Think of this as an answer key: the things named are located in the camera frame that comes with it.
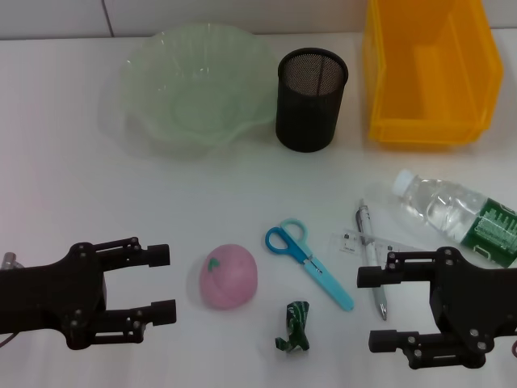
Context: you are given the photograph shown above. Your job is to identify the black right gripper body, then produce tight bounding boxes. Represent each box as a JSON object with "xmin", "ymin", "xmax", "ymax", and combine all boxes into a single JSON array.
[{"xmin": 430, "ymin": 247, "xmax": 517, "ymax": 369}]

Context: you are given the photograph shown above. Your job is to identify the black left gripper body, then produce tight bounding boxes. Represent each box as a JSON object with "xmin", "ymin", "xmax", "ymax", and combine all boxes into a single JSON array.
[{"xmin": 0, "ymin": 242, "xmax": 108, "ymax": 351}]

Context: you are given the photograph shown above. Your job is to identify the blue scissors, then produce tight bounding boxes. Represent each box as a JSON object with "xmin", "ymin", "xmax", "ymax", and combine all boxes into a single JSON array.
[{"xmin": 265, "ymin": 217, "xmax": 355, "ymax": 312}]

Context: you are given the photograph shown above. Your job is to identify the pink peach toy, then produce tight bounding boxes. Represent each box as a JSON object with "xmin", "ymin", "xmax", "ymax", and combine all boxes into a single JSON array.
[{"xmin": 200, "ymin": 243, "xmax": 259, "ymax": 311}]

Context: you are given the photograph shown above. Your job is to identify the green plastic wrapper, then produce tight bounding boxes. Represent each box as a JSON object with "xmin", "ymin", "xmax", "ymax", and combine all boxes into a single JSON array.
[{"xmin": 275, "ymin": 299, "xmax": 311, "ymax": 353}]

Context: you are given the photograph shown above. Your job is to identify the clear water bottle green label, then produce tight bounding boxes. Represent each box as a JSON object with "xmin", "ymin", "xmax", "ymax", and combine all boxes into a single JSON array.
[{"xmin": 392, "ymin": 168, "xmax": 517, "ymax": 268}]

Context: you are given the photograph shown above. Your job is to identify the clear plastic ruler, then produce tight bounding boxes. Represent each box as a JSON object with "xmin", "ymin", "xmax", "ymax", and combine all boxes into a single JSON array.
[{"xmin": 331, "ymin": 230, "xmax": 439, "ymax": 264}]

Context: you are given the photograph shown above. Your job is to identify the silver ballpoint pen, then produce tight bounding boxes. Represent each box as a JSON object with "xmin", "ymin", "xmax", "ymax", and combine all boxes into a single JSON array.
[{"xmin": 355, "ymin": 198, "xmax": 389, "ymax": 322}]

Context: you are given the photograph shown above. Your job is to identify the green glass fruit bowl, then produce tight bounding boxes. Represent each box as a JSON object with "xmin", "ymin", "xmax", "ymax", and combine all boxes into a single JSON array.
[{"xmin": 119, "ymin": 23, "xmax": 280, "ymax": 158}]

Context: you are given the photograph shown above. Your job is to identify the black mesh pen holder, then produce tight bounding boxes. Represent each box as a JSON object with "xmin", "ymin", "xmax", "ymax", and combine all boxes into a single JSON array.
[{"xmin": 275, "ymin": 47, "xmax": 349, "ymax": 154}]

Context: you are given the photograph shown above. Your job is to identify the yellow plastic bin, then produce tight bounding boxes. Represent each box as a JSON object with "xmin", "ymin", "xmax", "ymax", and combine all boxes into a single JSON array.
[{"xmin": 361, "ymin": 0, "xmax": 505, "ymax": 145}]

